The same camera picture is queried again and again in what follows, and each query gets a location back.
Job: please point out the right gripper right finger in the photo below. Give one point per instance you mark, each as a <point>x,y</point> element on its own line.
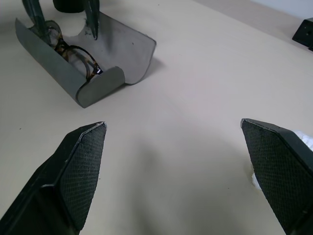
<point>281,171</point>

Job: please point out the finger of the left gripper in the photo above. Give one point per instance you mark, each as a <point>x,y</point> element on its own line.
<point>93,17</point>
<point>36,17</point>

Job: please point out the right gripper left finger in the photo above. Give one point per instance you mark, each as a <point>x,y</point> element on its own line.
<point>63,181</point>

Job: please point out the tortoiseshell glasses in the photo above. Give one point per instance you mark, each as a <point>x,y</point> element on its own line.
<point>91,60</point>

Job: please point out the black cylindrical cup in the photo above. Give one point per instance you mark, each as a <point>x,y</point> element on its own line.
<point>68,6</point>

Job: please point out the grey open glasses case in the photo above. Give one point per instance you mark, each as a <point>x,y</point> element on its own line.
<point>137,49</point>

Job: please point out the small black box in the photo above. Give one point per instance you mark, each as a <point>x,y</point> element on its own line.
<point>304,34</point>

